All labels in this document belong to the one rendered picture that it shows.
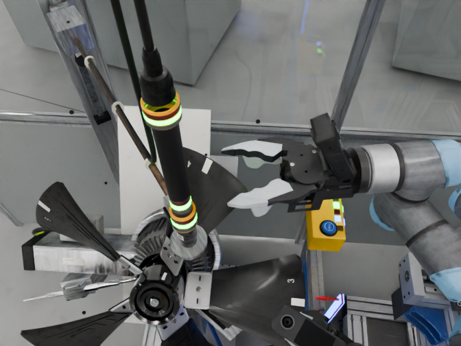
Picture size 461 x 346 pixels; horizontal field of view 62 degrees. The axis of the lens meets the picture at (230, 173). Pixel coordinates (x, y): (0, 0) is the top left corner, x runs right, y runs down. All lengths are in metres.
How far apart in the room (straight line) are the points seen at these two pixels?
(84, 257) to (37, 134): 0.80
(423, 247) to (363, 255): 1.76
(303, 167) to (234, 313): 0.50
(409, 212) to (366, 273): 1.72
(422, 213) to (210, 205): 0.42
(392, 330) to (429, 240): 1.44
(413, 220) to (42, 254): 0.93
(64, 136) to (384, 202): 1.37
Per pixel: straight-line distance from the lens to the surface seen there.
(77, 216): 0.92
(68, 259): 1.16
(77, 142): 1.77
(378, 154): 0.60
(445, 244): 0.68
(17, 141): 1.91
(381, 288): 2.38
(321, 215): 1.23
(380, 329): 2.08
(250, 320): 0.97
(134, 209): 1.17
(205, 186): 0.85
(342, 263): 2.37
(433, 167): 0.63
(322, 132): 0.50
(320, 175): 0.56
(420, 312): 1.39
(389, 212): 0.70
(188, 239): 0.68
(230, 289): 0.97
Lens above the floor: 2.11
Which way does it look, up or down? 55 degrees down
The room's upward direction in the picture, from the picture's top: straight up
